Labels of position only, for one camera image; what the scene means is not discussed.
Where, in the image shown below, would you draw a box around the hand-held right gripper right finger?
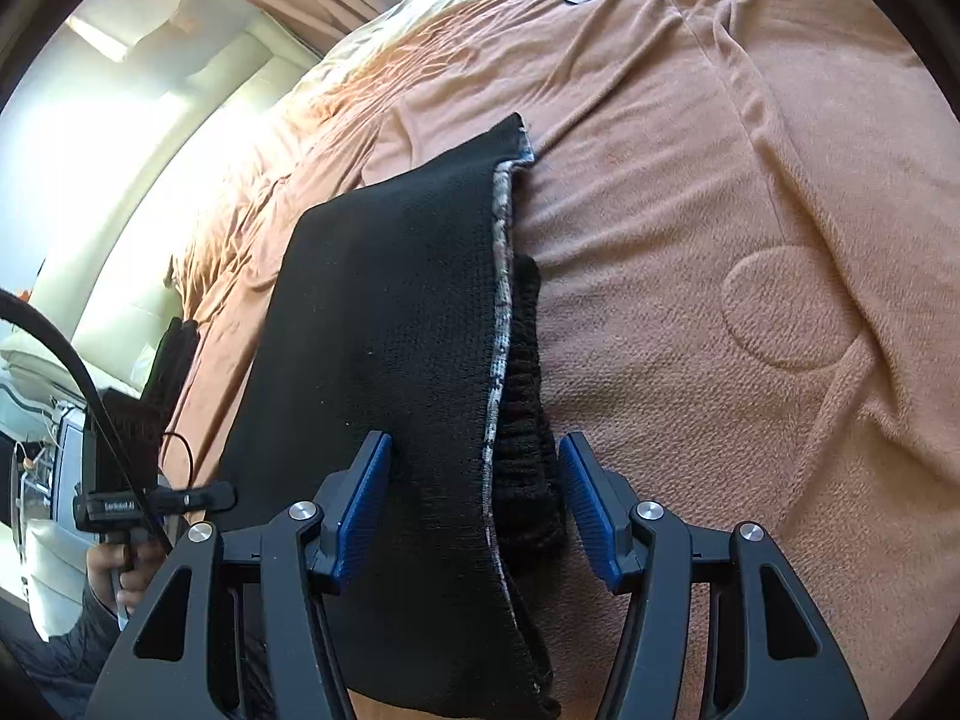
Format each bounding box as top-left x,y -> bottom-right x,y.
558,430 -> 871,720

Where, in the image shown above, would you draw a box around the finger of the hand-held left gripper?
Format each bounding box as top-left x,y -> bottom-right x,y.
142,319 -> 201,432

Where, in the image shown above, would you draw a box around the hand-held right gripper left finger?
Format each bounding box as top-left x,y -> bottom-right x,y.
86,430 -> 393,720

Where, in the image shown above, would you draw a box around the black pants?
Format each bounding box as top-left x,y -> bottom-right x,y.
217,112 -> 571,720

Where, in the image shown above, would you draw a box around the person's left forearm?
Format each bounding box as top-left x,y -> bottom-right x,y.
0,585 -> 128,698

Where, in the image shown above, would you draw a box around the person's left hand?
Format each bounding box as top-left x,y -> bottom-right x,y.
85,536 -> 172,627

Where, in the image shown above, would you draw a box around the white bedside cabinet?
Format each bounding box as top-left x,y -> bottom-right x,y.
0,397 -> 102,601

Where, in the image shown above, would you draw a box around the cream upholstered headboard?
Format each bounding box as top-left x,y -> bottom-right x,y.
0,30 -> 323,391

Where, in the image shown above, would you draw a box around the orange blanket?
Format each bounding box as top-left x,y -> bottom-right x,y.
161,0 -> 960,720

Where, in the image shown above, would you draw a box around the thick black cable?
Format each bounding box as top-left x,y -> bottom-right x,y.
0,289 -> 177,552

